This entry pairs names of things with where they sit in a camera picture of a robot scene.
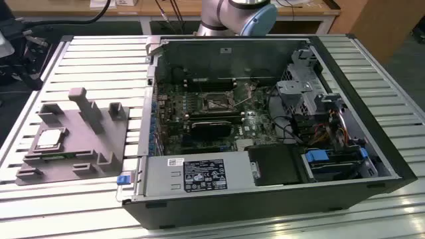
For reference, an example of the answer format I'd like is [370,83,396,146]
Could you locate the silver square CPU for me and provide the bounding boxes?
[35,129,65,150]

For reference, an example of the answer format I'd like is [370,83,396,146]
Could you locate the CPU socket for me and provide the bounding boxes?
[199,93,239,113]

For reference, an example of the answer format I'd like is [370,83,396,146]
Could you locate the gray plastic parts rack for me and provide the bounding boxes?
[15,87,131,187]

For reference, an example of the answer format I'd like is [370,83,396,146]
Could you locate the wooden desk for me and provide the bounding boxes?
[10,0,343,35]

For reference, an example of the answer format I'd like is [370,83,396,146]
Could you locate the black graphics card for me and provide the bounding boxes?
[182,120,234,147]

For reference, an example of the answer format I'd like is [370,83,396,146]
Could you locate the gray power supply unit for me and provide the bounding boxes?
[143,151,258,198]

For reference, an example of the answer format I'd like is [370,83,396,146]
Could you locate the metal socket cover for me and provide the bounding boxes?
[239,80,260,93]

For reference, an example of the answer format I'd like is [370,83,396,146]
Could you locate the black power supply label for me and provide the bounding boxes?
[184,159,230,193]

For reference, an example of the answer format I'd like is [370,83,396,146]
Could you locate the small silver heatsink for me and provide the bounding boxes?
[236,139,255,151]

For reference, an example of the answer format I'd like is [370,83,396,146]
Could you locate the green motherboard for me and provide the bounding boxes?
[155,79,283,156]

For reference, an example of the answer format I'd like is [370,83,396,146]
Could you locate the silver metal drive cage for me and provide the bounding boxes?
[275,49,326,116]

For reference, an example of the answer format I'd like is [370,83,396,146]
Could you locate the black disk bay cover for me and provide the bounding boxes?
[244,144,304,187]

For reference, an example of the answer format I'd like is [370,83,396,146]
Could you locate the black open PC case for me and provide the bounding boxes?
[122,34,419,230]

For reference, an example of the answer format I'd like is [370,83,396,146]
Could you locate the blue disk carrier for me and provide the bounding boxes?
[304,149,330,164]

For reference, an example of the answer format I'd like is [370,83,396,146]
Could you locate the wooden cabinet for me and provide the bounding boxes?
[331,0,425,65]

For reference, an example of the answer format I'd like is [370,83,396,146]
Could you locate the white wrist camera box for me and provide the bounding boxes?
[0,31,17,59]

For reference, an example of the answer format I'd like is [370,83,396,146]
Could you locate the thick black cable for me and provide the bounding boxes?
[19,0,113,27]

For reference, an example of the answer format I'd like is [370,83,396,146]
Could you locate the thin wire locking lever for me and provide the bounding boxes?
[234,96,252,108]

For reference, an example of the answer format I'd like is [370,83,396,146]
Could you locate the black wire loop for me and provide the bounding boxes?
[270,116,300,145]

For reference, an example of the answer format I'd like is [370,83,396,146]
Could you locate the gray plastic bracket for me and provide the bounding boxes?
[315,93,344,113]

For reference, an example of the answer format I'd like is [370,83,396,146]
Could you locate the yellow and red wires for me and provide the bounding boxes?
[312,112,352,148]

